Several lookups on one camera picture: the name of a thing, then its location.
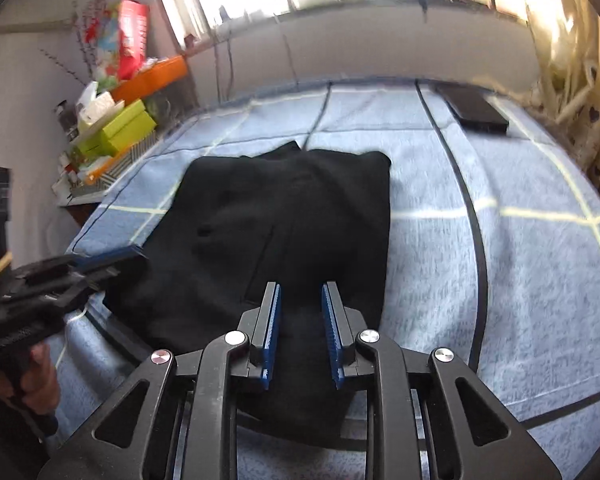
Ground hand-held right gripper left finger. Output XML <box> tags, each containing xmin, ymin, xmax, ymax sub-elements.
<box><xmin>37</xmin><ymin>281</ymin><xmax>283</xmax><ymax>480</ymax></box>

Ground small lime green box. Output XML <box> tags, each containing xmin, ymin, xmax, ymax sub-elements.
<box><xmin>70</xmin><ymin>130</ymin><xmax>113</xmax><ymax>158</ymax></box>

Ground red printed box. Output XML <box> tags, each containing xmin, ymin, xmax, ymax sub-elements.
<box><xmin>117</xmin><ymin>0</ymin><xmax>151</xmax><ymax>81</ymax></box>

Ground heart print curtain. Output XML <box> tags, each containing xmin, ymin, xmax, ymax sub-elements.
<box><xmin>525</xmin><ymin>0</ymin><xmax>600</xmax><ymax>191</ymax></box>

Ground orange box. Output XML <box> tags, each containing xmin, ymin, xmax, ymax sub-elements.
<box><xmin>111</xmin><ymin>55</ymin><xmax>188</xmax><ymax>103</ymax></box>

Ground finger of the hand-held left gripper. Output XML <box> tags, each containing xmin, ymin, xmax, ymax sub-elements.
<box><xmin>55</xmin><ymin>245</ymin><xmax>143</xmax><ymax>273</ymax></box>
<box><xmin>65</xmin><ymin>251</ymin><xmax>150</xmax><ymax>295</ymax></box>

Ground black cable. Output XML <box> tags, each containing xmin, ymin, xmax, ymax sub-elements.
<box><xmin>214</xmin><ymin>25</ymin><xmax>236</xmax><ymax>103</ymax></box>

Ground black flat case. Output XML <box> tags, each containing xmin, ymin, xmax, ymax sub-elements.
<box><xmin>436</xmin><ymin>85</ymin><xmax>510</xmax><ymax>135</ymax></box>

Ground large lime green box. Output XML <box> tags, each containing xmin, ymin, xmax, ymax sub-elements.
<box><xmin>99</xmin><ymin>99</ymin><xmax>158</xmax><ymax>153</ymax></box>

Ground dry flower branches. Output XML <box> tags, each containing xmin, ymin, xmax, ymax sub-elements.
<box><xmin>40</xmin><ymin>0</ymin><xmax>108</xmax><ymax>88</ymax></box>

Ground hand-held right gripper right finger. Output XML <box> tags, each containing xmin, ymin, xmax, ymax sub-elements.
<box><xmin>321</xmin><ymin>281</ymin><xmax>563</xmax><ymax>480</ymax></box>

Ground white shelf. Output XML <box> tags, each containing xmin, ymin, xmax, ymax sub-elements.
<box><xmin>55</xmin><ymin>187</ymin><xmax>116</xmax><ymax>207</ymax></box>

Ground grey striped box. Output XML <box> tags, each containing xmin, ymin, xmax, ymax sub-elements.
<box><xmin>97</xmin><ymin>132</ymin><xmax>161</xmax><ymax>186</ymax></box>

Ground colourful printed box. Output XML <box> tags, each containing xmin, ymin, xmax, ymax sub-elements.
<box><xmin>91</xmin><ymin>4</ymin><xmax>122</xmax><ymax>83</ymax></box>

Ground black pants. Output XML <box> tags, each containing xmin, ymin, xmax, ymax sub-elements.
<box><xmin>102</xmin><ymin>141</ymin><xmax>392</xmax><ymax>456</ymax></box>

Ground dark jar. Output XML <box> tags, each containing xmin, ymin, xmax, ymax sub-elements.
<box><xmin>55</xmin><ymin>102</ymin><xmax>78</xmax><ymax>141</ymax></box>

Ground white tissue paper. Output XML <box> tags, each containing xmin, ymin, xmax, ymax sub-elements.
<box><xmin>76</xmin><ymin>82</ymin><xmax>126</xmax><ymax>128</ymax></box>

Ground person's left hand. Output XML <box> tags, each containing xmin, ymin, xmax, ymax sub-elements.
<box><xmin>17</xmin><ymin>342</ymin><xmax>62</xmax><ymax>416</ymax></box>

